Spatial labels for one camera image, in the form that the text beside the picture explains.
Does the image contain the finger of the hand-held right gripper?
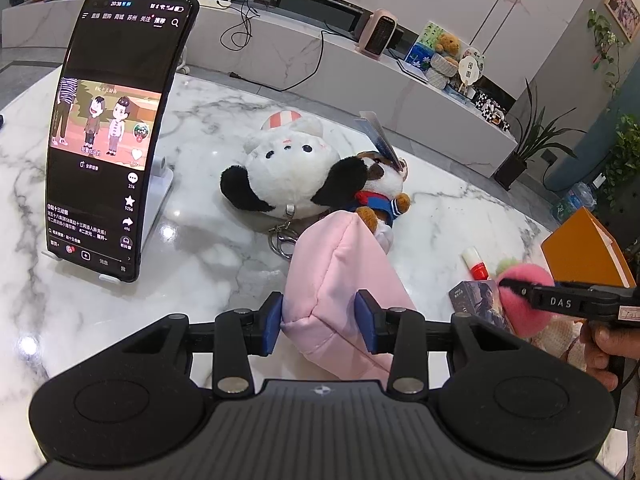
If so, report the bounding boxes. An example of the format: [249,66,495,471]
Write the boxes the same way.
[499,276,620,322]

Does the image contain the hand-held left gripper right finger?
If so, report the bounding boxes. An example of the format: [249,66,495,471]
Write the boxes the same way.
[354,290,527,395]

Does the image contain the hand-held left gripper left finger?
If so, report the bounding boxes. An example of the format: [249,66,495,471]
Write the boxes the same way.
[114,291,284,395]

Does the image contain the cream crochet toy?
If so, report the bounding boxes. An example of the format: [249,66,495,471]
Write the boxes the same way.
[530,317,588,373]

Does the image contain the pink fluffy peach pom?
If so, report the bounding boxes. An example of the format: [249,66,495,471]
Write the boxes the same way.
[495,257,556,338]

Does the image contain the orange cardboard box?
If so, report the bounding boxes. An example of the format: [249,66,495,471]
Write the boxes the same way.
[541,206,638,291]

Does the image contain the pink fabric pouch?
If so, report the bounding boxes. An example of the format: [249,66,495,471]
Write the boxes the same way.
[280,210,426,381]

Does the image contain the dark card box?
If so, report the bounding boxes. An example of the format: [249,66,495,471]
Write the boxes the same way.
[448,280,516,333]

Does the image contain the white red glue stick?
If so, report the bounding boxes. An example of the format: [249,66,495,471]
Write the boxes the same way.
[462,247,491,281]

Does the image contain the brown dog plush toy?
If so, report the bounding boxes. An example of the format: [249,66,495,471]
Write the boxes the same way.
[350,150,412,256]

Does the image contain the white black plush toy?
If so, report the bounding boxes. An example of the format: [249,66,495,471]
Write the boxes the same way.
[220,110,371,261]

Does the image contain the person's right hand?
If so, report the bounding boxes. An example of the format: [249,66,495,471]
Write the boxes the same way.
[580,320,640,392]

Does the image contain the large water jug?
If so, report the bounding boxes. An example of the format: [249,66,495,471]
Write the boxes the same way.
[552,182,598,226]

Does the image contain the potted long-leaf plant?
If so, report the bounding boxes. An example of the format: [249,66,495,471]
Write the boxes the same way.
[492,77,586,191]

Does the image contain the pothos plant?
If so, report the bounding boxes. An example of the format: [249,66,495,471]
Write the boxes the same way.
[602,115,640,211]

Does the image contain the white phone stand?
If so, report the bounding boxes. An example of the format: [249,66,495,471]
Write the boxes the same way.
[41,60,191,287]

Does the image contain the black white checkered toy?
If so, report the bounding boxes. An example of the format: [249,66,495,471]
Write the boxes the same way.
[472,87,513,133]

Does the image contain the black smartphone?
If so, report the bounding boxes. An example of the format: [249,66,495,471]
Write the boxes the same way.
[45,0,201,283]

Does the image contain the white marble TV cabinet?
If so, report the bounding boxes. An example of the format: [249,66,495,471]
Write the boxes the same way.
[0,0,518,178]

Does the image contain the white scalloped hand fan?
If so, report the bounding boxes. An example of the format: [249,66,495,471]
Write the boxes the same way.
[457,56,483,95]

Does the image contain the grey notebook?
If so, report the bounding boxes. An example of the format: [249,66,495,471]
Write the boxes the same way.
[397,59,430,85]

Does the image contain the hanging vine plant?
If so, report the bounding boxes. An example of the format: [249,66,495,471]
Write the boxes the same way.
[587,7,626,101]

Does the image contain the blue flower painting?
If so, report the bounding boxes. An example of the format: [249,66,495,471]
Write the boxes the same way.
[404,21,446,73]

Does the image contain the pink space heater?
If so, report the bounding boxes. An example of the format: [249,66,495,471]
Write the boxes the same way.
[355,8,401,58]

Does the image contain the black heater cable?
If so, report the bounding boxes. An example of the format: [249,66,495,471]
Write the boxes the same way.
[230,30,361,92]

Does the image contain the framed wall picture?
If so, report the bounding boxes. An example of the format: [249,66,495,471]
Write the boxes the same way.
[604,0,640,43]

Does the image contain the black router cable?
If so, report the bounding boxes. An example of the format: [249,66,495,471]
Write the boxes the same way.
[220,0,266,51]

